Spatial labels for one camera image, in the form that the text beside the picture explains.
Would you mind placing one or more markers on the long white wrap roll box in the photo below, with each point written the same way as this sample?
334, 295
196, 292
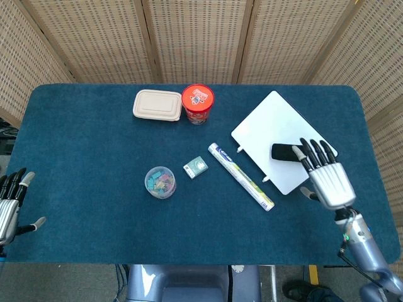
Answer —
240, 176

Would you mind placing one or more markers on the red lidded snack cup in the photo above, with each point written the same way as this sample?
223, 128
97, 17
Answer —
197, 104

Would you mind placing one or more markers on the small teal-white box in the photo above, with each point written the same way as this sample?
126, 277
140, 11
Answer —
195, 167

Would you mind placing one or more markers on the clear jar of colourful clips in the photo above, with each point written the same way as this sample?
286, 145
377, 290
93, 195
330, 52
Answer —
160, 182

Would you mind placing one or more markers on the white rectangular board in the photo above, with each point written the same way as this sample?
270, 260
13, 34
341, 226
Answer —
277, 132

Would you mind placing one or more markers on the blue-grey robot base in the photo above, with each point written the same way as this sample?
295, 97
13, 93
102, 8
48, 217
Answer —
189, 283

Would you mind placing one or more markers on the blue table mat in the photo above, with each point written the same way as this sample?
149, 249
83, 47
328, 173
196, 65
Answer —
126, 204

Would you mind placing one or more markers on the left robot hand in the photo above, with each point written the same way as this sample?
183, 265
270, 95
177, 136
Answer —
9, 204

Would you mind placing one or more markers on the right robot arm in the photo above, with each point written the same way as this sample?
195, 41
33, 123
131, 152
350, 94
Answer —
365, 248

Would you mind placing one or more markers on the woven bamboo folding screen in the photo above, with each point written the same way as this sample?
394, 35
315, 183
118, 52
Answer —
201, 41

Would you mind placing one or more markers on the black eraser block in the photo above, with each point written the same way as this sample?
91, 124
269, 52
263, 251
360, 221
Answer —
285, 152

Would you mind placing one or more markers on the black shoe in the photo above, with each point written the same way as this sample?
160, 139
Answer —
297, 289

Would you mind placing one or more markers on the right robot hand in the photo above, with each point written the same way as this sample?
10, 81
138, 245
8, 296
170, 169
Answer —
330, 179

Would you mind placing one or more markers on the beige lidded food container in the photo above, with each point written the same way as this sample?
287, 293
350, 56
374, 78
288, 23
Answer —
157, 104

